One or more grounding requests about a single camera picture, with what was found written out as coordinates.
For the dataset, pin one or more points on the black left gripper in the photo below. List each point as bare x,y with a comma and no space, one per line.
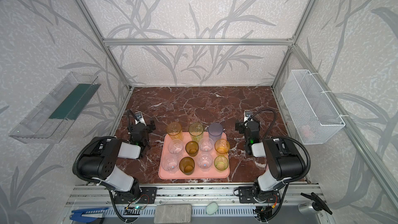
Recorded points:
144,127

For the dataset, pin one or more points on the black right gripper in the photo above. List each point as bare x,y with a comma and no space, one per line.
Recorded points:
245,127

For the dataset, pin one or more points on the yellow short glass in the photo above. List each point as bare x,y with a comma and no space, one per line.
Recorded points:
222,147

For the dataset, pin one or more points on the yellow tall glass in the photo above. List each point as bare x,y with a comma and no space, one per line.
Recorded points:
174,131

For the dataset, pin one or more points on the blue frosted plastic cup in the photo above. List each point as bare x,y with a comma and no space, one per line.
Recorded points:
215,131

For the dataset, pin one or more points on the clear faceted glass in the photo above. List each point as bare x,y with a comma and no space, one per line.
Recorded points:
170,163
206,144
205,161
175,147

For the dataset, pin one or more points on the green short glass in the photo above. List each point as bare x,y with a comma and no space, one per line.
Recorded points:
221,163

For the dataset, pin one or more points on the amber dotted glass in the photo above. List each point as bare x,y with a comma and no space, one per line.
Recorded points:
192,148
187,165

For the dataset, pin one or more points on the tall green glass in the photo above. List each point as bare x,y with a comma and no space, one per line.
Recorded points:
196,131

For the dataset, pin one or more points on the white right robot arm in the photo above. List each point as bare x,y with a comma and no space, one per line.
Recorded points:
287,161

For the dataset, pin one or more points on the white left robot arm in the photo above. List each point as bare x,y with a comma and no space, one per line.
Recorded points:
96,163

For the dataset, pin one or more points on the pink plastic tray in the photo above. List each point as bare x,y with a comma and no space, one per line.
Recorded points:
213,173

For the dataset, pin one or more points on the grey foam block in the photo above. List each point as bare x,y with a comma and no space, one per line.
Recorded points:
173,214

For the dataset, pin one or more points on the pale green oval pad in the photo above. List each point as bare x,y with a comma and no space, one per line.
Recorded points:
212,208

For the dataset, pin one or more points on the blue hand tool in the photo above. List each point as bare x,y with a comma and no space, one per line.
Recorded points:
89,215

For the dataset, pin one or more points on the white wire wall basket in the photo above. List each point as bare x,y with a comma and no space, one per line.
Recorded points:
314,116

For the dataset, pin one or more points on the clear plastic wall bin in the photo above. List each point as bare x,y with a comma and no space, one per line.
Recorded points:
51,119

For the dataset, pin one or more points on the black clamp handle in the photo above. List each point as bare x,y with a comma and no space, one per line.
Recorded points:
314,205

